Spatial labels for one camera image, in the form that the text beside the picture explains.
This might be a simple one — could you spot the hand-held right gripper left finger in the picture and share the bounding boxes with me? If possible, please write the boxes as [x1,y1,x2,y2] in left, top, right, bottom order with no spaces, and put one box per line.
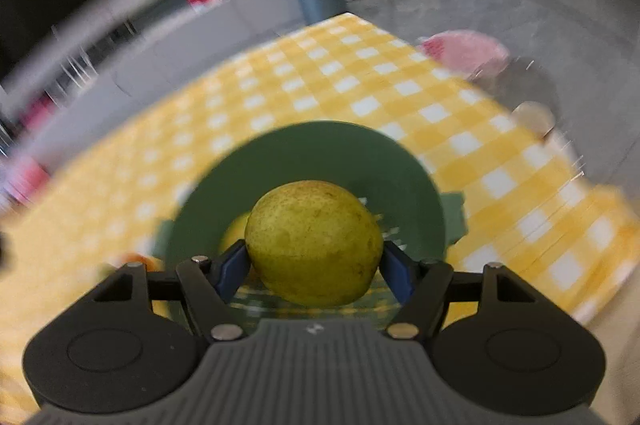
[92,239,251,342]

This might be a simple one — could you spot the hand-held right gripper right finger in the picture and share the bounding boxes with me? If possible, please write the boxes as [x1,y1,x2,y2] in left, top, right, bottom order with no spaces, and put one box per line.
[377,240,539,340]

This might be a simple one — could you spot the yellow-green pear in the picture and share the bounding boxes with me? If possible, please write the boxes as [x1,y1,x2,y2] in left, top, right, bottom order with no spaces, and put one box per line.
[244,180,385,307]

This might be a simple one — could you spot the green plastic bowl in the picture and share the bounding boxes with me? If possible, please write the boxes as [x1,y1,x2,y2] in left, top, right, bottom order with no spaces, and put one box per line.
[165,121,468,308]

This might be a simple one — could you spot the yellow fruit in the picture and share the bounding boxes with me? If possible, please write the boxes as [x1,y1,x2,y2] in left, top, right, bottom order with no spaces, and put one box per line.
[220,212,252,256]

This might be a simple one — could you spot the orange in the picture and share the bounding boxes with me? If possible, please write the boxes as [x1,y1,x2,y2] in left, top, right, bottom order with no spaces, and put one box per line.
[120,253,167,275]

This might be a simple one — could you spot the yellow checkered tablecloth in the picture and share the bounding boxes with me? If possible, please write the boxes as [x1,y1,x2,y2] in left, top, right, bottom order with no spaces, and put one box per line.
[0,12,640,425]

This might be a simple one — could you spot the beige round object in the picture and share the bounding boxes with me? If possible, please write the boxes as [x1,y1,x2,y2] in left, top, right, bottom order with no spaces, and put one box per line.
[512,101,557,139]

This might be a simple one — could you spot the pink round stool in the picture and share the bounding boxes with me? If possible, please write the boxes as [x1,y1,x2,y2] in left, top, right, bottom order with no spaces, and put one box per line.
[419,30,512,82]

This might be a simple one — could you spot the long grey counter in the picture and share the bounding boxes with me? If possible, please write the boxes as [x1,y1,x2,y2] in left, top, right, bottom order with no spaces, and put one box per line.
[10,0,307,156]

